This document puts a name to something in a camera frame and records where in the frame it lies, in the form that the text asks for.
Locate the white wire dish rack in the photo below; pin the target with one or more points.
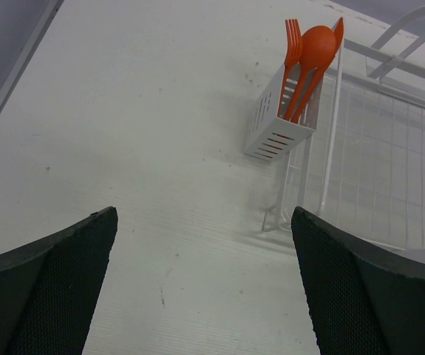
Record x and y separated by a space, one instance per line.
363 170

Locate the orange plastic fork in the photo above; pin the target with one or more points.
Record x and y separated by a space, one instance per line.
294 52

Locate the orange plastic knife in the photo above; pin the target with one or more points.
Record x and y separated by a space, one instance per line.
339 34

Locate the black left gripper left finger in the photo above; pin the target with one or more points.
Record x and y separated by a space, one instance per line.
49 288

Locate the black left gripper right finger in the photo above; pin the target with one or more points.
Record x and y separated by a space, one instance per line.
362 298

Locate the white cutlery caddy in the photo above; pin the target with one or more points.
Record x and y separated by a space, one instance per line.
269 136

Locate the orange plastic spoon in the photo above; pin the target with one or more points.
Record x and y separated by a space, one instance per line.
319 49

